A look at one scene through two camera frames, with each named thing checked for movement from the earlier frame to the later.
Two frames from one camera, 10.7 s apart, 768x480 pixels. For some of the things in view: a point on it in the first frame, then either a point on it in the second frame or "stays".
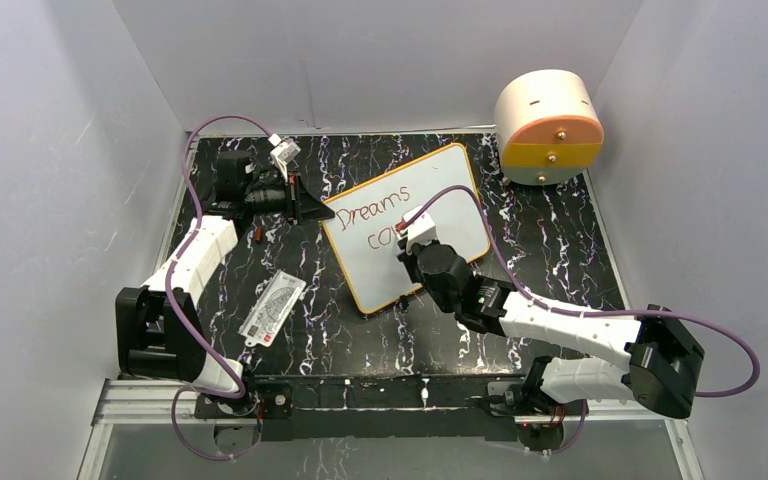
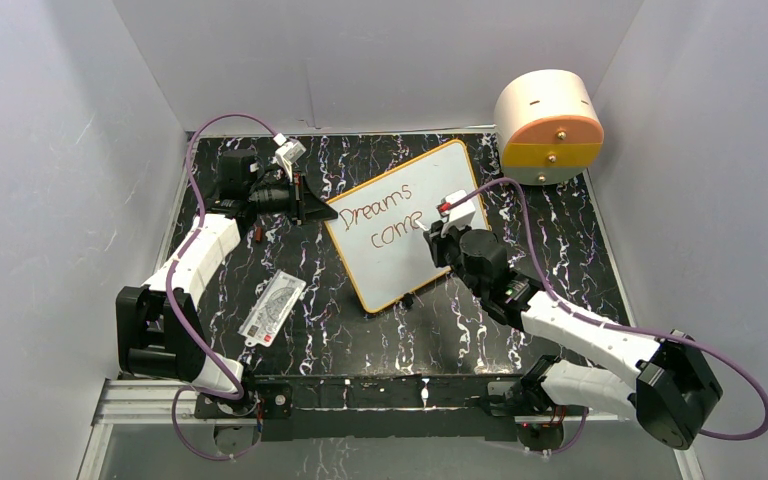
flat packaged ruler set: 271,309 stays
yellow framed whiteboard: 362,232 stays
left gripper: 302,207 stays
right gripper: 409,259 -> 439,239
